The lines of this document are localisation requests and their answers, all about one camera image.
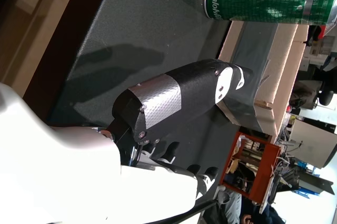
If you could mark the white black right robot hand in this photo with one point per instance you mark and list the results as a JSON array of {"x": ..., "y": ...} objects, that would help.
[{"x": 168, "y": 97}]

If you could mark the brown paper box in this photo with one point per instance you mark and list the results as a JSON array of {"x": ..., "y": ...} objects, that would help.
[{"x": 281, "y": 71}]

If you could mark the orange open crate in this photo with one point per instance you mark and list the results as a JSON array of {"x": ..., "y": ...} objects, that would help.
[{"x": 263, "y": 171}]

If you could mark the person in blue clothes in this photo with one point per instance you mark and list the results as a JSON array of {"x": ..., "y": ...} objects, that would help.
[{"x": 234, "y": 208}]

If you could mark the white cabinet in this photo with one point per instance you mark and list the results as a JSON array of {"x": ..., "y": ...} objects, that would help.
[{"x": 313, "y": 142}]

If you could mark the black office chair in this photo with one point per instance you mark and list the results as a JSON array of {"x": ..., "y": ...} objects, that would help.
[{"x": 327, "y": 84}]

